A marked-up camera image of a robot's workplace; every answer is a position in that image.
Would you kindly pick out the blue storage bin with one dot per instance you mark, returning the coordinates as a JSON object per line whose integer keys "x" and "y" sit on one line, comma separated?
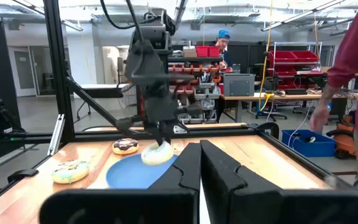
{"x": 309, "y": 144}

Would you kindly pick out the wooden workbench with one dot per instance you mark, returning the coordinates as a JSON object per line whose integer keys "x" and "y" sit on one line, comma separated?
{"x": 291, "y": 97}

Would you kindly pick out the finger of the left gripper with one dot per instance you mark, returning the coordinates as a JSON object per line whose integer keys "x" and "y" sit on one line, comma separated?
{"x": 157, "y": 133}
{"x": 168, "y": 133}

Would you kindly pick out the dark blue plate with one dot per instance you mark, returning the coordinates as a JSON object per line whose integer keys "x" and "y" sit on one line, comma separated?
{"x": 129, "y": 174}

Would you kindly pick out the red storage bin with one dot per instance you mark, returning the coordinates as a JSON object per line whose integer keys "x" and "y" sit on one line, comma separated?
{"x": 202, "y": 51}
{"x": 213, "y": 51}
{"x": 305, "y": 56}
{"x": 281, "y": 56}

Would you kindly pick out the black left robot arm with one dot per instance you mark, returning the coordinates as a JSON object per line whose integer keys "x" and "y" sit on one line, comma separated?
{"x": 154, "y": 29}

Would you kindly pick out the orange shop vacuum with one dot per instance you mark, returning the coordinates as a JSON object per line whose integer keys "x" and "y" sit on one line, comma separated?
{"x": 345, "y": 137}

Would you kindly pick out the large white frosted donut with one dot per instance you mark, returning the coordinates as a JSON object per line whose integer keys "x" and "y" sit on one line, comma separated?
{"x": 157, "y": 154}

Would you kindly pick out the silver metal bracket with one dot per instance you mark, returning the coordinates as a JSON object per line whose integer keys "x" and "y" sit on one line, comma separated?
{"x": 56, "y": 135}

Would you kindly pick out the black table clamp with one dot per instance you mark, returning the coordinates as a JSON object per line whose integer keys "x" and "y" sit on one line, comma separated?
{"x": 22, "y": 175}
{"x": 269, "y": 127}

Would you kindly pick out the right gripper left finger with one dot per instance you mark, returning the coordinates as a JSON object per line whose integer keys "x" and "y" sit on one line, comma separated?
{"x": 185, "y": 186}

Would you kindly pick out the large chocolate frosted donut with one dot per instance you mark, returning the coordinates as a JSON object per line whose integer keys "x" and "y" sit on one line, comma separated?
{"x": 125, "y": 146}

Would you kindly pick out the large mint frosted donut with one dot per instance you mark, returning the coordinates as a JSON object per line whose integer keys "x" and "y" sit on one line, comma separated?
{"x": 70, "y": 171}

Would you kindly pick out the small parts bin rack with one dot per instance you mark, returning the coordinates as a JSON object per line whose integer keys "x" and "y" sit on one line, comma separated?
{"x": 204, "y": 90}

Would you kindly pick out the black office chair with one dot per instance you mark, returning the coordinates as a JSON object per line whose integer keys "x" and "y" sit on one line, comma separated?
{"x": 270, "y": 113}

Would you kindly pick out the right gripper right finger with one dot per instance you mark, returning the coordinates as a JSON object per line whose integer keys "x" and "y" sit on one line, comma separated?
{"x": 225, "y": 186}

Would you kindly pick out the grey equipment case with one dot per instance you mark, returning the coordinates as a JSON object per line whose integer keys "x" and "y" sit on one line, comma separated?
{"x": 238, "y": 84}

